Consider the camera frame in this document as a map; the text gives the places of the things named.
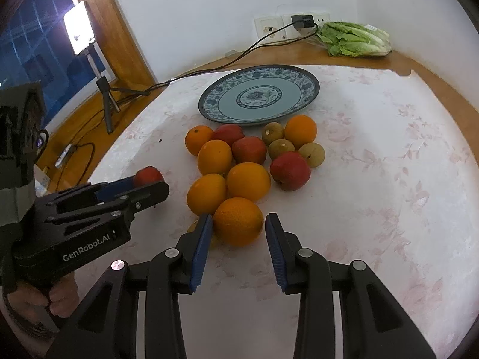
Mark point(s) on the black tripod stand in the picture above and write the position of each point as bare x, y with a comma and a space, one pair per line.
109, 103

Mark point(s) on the brown kiwi back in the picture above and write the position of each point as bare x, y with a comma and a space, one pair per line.
271, 132

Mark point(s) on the white wall socket plate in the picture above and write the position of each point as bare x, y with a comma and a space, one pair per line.
270, 27

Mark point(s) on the red apple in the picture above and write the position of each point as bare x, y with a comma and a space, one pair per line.
290, 171
249, 149
228, 133
146, 176

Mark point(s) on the person's left hand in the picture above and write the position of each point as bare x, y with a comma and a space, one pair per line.
61, 300

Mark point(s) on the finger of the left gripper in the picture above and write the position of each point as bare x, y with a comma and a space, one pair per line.
87, 195
124, 207

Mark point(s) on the bagged green lettuce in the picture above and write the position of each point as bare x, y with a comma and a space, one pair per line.
354, 40

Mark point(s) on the brown kiwi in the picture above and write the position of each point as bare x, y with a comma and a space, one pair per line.
279, 147
271, 132
313, 153

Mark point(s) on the black power adapter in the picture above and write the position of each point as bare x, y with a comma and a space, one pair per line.
302, 21

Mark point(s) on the bright lamp on tripod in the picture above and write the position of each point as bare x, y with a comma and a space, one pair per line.
78, 28

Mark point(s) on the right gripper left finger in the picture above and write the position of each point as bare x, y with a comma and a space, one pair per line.
104, 325

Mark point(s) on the large front orange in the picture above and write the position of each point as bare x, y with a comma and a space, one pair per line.
238, 222

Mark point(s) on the white wall outlet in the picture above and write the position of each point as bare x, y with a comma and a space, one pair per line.
294, 31

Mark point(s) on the blue white patterned plate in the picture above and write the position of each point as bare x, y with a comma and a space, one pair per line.
259, 94

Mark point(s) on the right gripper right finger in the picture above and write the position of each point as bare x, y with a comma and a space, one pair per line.
374, 325

